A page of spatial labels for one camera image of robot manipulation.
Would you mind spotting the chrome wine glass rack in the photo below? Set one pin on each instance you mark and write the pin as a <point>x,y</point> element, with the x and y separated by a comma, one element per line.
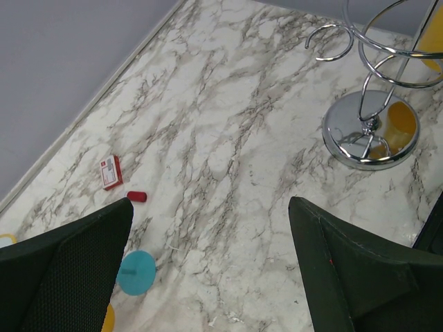
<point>373,129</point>

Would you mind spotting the orange wine glass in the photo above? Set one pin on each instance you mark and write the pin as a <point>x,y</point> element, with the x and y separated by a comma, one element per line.
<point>108,324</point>
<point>430,32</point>

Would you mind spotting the small red cap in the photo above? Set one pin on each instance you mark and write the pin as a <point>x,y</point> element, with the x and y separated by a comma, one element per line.
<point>136,196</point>

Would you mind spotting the white dry-erase board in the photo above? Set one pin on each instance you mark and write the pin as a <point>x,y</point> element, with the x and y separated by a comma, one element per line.
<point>7,240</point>

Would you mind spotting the red white small card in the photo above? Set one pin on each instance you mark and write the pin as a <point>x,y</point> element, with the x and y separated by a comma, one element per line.
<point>110,172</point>

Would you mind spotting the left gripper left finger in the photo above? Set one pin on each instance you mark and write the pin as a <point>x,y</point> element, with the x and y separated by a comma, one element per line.
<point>63,279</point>

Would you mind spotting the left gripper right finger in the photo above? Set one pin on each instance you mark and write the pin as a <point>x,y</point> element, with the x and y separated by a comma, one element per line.
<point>355,280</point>

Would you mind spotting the blue wine glass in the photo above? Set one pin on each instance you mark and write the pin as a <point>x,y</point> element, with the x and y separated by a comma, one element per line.
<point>137,273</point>

